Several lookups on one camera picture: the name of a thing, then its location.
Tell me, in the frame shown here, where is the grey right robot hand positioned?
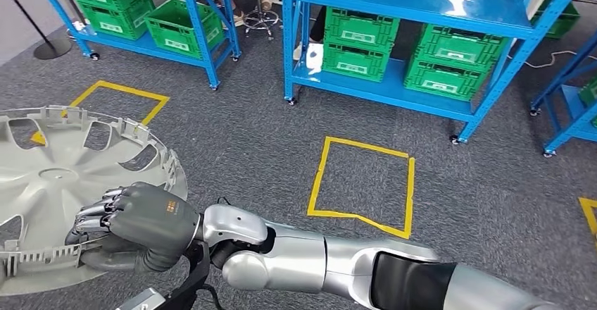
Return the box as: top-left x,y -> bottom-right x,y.
64,182 -> 202,274

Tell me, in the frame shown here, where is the grey plastic wheel hubcap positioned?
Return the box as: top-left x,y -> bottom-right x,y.
0,106 -> 189,297

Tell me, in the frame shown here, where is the black pole stand round base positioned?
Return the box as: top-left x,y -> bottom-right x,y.
0,0 -> 73,61

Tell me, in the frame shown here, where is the yellow floor tape square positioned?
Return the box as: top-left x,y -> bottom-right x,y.
578,197 -> 597,239
306,136 -> 416,240

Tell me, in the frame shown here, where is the chrome swivel stool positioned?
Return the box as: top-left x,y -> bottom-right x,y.
242,0 -> 281,42

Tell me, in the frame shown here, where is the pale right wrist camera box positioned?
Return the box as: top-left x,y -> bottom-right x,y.
114,240 -> 213,310

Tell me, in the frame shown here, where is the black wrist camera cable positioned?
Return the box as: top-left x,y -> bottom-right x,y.
200,283 -> 227,310

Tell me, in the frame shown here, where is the white floor cable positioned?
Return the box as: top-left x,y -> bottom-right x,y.
508,50 -> 597,69

